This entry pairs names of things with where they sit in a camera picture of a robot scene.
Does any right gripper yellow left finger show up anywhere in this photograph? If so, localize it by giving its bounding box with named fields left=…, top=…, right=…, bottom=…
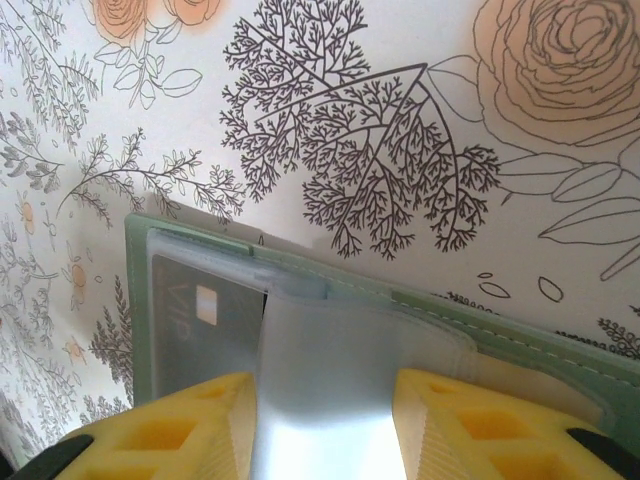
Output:
left=0, top=372, right=259, bottom=480

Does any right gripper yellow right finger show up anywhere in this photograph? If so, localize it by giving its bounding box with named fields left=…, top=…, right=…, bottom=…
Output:
left=392, top=368, right=640, bottom=480

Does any black credit card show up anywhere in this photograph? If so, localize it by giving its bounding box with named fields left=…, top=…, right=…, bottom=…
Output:
left=152, top=253, right=266, bottom=396

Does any floral patterned tablecloth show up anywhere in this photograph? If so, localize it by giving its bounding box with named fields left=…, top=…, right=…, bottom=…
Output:
left=0, top=0, right=640, bottom=480

